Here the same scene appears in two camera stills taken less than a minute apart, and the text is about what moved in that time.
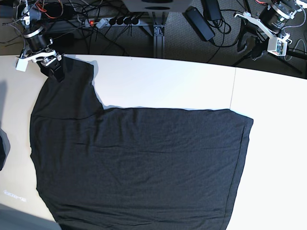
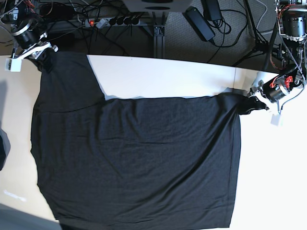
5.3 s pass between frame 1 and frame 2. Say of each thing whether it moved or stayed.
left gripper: moved
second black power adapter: stayed
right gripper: moved
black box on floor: stayed
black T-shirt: moved
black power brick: stayed
